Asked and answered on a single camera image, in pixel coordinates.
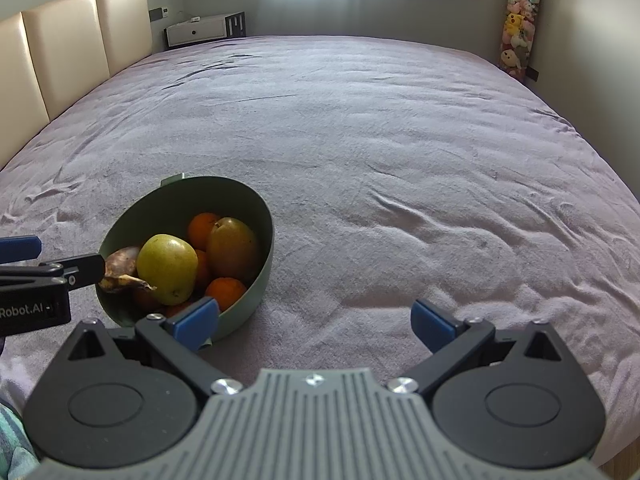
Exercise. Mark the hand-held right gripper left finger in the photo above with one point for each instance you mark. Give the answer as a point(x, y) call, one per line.
point(197, 321)

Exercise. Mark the cream padded headboard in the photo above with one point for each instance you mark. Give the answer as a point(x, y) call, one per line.
point(65, 50)

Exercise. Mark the white nightstand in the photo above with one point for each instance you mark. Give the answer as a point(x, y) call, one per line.
point(200, 32)

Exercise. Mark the orange tangerine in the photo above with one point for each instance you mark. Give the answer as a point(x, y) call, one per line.
point(225, 292)
point(202, 267)
point(200, 230)

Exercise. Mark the dark wall switch panel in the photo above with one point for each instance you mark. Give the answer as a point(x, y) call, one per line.
point(160, 13)

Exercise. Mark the teal striped cloth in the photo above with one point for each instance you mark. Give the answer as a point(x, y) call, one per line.
point(12, 440)

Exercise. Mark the overripe spotted banana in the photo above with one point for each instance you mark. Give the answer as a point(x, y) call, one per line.
point(122, 262)

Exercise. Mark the green apple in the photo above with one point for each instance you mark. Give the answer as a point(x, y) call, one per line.
point(167, 269)

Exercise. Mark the green plastic colander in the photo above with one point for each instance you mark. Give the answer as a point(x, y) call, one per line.
point(200, 195)

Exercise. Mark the hanging plush toy organizer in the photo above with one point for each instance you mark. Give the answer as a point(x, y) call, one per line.
point(520, 25)

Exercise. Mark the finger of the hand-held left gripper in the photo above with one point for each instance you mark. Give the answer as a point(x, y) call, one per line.
point(82, 267)
point(20, 249)

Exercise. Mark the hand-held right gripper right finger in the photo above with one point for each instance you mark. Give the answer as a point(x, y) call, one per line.
point(432, 324)

